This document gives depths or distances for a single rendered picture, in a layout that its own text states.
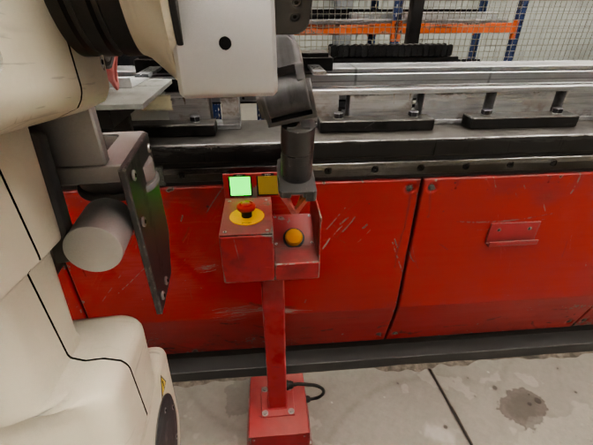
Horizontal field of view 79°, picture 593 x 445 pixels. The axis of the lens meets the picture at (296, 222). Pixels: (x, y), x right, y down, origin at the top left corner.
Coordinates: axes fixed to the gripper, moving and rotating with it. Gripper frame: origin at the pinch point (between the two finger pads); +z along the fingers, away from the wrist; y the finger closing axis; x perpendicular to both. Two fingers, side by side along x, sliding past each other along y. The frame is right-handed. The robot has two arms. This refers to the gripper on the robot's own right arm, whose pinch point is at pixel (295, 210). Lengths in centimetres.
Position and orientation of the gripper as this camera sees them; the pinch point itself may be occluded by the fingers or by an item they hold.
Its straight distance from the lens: 73.2
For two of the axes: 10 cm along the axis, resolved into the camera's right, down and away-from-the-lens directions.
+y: -0.9, -7.1, 7.0
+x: -10.0, 0.4, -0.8
